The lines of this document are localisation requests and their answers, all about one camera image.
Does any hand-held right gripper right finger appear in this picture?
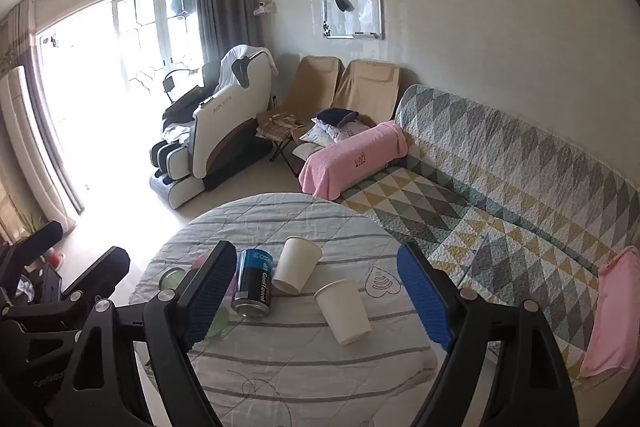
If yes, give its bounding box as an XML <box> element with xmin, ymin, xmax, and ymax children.
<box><xmin>397</xmin><ymin>243</ymin><xmax>581</xmax><ymax>427</ymax></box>

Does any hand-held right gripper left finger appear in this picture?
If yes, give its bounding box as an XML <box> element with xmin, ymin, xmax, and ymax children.
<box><xmin>50</xmin><ymin>241</ymin><xmax>237</xmax><ymax>427</ymax></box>

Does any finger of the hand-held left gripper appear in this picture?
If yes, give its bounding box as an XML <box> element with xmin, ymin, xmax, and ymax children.
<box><xmin>0</xmin><ymin>247</ymin><xmax>132</xmax><ymax>334</ymax></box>
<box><xmin>0</xmin><ymin>222</ymin><xmax>64</xmax><ymax>279</ymax></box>

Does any white paper cup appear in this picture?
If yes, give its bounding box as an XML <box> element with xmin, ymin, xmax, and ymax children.
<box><xmin>271</xmin><ymin>235</ymin><xmax>324</xmax><ymax>295</ymax></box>
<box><xmin>314</xmin><ymin>279</ymin><xmax>373</xmax><ymax>347</ymax></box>

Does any pink plastic cup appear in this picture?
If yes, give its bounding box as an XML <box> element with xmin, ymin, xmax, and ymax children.
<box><xmin>192</xmin><ymin>252</ymin><xmax>238</xmax><ymax>303</ymax></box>

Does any green lidded cup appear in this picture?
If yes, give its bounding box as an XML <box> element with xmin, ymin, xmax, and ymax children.
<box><xmin>159</xmin><ymin>268</ymin><xmax>189</xmax><ymax>292</ymax></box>

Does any blue can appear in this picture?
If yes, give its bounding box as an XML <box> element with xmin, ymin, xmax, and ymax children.
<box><xmin>231</xmin><ymin>248</ymin><xmax>274</xmax><ymax>320</ymax></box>

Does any round table with striped cloth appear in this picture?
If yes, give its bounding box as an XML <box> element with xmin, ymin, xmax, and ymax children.
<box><xmin>127</xmin><ymin>193</ymin><xmax>496</xmax><ymax>427</ymax></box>

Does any sofa with triangle-pattern cover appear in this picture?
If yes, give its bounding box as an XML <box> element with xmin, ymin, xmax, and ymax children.
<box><xmin>300</xmin><ymin>84</ymin><xmax>640</xmax><ymax>390</ymax></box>

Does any pink towel with print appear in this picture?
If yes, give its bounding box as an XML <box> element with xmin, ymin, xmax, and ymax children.
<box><xmin>299</xmin><ymin>122</ymin><xmax>408</xmax><ymax>200</ymax></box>

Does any white massage chair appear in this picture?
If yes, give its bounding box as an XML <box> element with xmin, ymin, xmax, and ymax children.
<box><xmin>149</xmin><ymin>44</ymin><xmax>280</xmax><ymax>210</ymax></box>

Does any small folding table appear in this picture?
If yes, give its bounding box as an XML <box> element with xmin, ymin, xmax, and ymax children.
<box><xmin>256</xmin><ymin>109</ymin><xmax>312</xmax><ymax>168</ymax></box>

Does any plain pink towel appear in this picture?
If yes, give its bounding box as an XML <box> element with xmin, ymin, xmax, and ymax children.
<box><xmin>580</xmin><ymin>246</ymin><xmax>640</xmax><ymax>378</ymax></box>

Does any white pillow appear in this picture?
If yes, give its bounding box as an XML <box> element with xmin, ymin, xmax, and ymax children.
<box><xmin>292</xmin><ymin>118</ymin><xmax>375</xmax><ymax>160</ymax></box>

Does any dark folded garment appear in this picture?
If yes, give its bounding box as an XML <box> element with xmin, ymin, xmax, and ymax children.
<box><xmin>316</xmin><ymin>108</ymin><xmax>362</xmax><ymax>128</ymax></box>

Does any beige folding chair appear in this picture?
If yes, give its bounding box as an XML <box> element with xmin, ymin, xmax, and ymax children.
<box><xmin>330</xmin><ymin>59</ymin><xmax>401</xmax><ymax>128</ymax></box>
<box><xmin>272</xmin><ymin>55</ymin><xmax>346</xmax><ymax>142</ymax></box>

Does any glass balcony door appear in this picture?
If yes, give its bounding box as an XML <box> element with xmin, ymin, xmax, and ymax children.
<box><xmin>112</xmin><ymin>0</ymin><xmax>206</xmax><ymax>84</ymax></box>

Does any white towel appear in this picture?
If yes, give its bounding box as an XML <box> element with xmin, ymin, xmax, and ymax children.
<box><xmin>219</xmin><ymin>44</ymin><xmax>279</xmax><ymax>92</ymax></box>

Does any whiteboard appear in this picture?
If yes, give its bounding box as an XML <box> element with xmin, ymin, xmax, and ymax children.
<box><xmin>318</xmin><ymin>0</ymin><xmax>386</xmax><ymax>42</ymax></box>

